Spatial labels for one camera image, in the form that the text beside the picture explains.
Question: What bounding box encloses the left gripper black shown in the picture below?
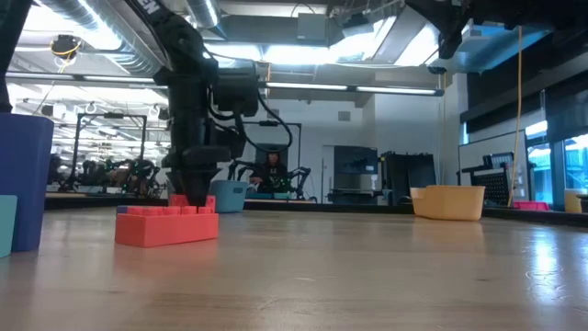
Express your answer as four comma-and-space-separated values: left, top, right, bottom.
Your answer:
160, 86, 247, 207

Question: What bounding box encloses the orange studded toy block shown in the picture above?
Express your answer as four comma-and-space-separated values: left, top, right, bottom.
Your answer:
114, 205, 221, 249
168, 193, 217, 214

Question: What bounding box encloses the teal toy block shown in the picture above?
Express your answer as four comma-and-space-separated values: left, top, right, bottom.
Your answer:
0, 195, 18, 259

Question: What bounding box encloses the blue plastic bin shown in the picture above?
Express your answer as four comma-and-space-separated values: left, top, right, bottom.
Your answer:
209, 179, 250, 214

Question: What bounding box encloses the person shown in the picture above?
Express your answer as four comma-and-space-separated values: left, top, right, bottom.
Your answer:
250, 151, 289, 194

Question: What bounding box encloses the long ceiling light strip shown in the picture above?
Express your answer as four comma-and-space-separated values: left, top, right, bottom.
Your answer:
0, 71, 446, 97

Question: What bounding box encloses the black cabinet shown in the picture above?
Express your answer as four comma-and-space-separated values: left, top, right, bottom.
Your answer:
380, 151, 437, 207

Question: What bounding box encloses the yellow plastic bin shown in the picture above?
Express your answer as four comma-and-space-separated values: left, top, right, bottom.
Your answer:
409, 184, 486, 223

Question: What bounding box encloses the white board panel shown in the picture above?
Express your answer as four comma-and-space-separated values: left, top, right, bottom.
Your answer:
458, 129, 529, 206

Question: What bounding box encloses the black pegboard cart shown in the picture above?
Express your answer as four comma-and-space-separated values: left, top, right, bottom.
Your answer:
456, 151, 516, 207

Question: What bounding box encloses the pink plastic bin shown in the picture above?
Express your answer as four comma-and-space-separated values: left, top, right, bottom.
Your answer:
513, 200, 551, 212

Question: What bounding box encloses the small yellow background bin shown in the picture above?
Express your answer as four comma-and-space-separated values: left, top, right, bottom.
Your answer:
563, 188, 585, 214

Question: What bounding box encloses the black background gantry frame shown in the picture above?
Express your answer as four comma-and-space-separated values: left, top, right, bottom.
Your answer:
72, 112, 148, 192
254, 120, 303, 200

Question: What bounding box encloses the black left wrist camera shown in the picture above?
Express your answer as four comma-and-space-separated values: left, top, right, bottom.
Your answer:
211, 62, 261, 119

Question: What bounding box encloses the black left wrist camera cable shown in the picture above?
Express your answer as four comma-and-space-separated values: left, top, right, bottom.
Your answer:
205, 89, 295, 155

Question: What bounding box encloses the hanging yellow cable reel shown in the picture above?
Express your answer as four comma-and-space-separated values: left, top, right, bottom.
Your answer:
49, 33, 84, 62

